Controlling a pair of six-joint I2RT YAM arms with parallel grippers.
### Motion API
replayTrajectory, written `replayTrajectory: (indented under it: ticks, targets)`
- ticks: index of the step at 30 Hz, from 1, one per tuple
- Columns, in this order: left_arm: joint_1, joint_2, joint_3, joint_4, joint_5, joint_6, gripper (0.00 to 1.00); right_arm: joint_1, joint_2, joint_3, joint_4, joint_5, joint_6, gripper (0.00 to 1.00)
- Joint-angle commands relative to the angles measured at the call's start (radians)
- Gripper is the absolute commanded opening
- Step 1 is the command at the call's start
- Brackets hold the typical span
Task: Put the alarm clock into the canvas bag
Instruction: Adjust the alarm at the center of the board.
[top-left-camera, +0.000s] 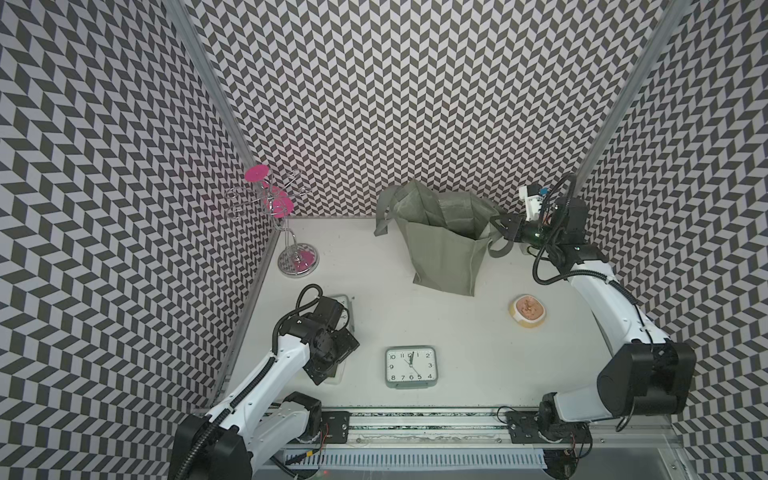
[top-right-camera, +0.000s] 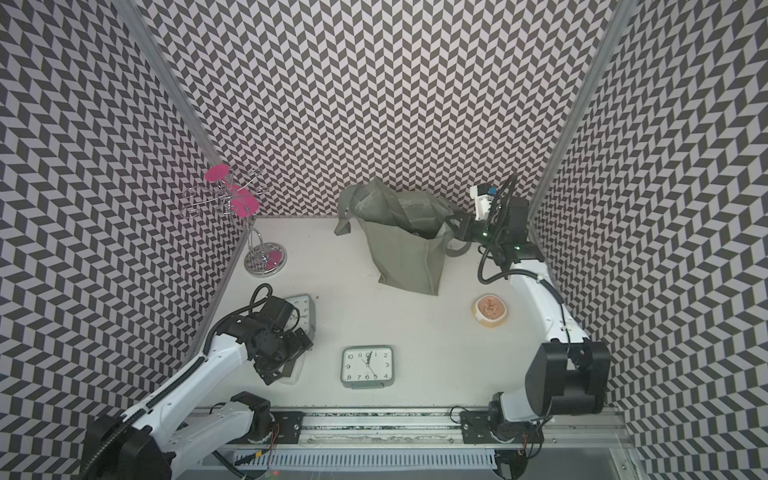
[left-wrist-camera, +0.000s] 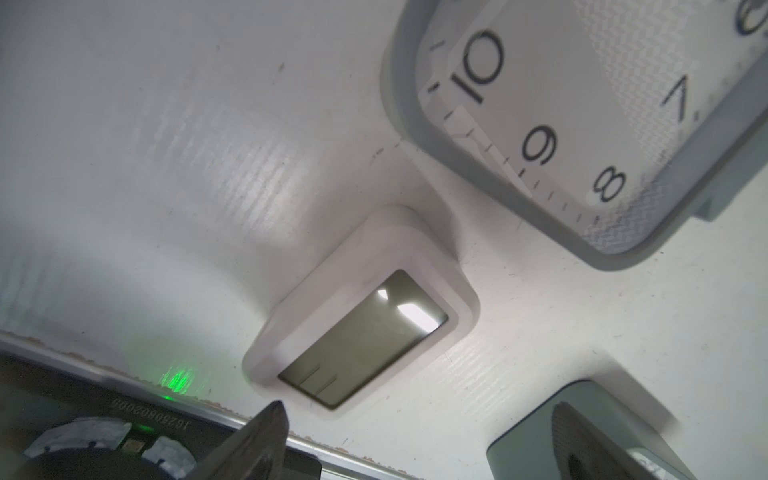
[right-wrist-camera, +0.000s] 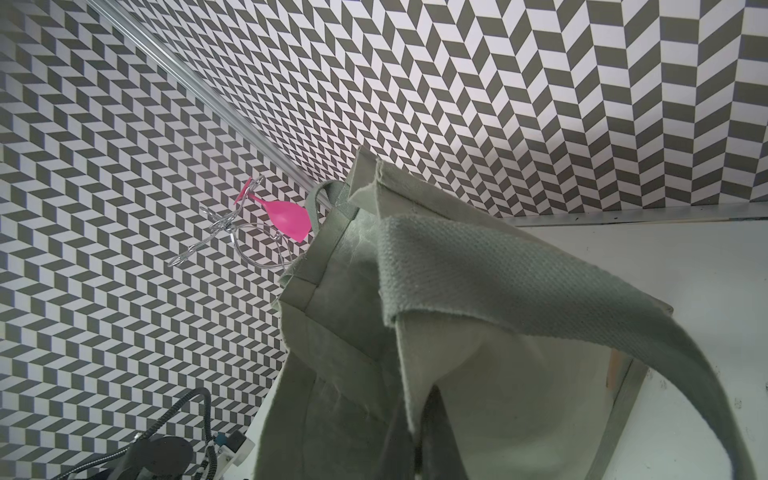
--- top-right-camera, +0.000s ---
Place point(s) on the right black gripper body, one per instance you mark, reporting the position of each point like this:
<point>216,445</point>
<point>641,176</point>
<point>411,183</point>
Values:
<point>476,230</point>

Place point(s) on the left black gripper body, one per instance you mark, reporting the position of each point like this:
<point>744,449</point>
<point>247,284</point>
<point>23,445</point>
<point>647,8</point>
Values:
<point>281,350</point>

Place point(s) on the green canvas bag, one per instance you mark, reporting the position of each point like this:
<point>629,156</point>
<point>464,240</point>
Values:
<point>407,233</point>

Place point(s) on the small grey digital clock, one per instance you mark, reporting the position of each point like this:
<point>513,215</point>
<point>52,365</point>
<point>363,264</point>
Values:
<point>291,371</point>

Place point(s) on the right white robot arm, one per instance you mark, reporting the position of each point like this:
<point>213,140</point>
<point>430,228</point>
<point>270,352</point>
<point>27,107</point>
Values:
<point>569,372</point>

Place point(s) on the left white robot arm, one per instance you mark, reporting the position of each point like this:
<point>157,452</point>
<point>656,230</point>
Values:
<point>152,439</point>

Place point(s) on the grey-green tall analog clock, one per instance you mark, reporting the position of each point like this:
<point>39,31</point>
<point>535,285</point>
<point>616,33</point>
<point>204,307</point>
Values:
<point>303,316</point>

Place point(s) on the grey-green large analog clock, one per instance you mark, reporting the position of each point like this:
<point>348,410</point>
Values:
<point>369,366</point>

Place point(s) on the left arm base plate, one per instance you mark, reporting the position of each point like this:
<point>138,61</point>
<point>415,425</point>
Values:
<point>284,428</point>

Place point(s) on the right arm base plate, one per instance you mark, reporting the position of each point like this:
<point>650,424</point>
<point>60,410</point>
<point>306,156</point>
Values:
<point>478,427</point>

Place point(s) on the aluminium front rail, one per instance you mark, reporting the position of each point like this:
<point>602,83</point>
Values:
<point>346,428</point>

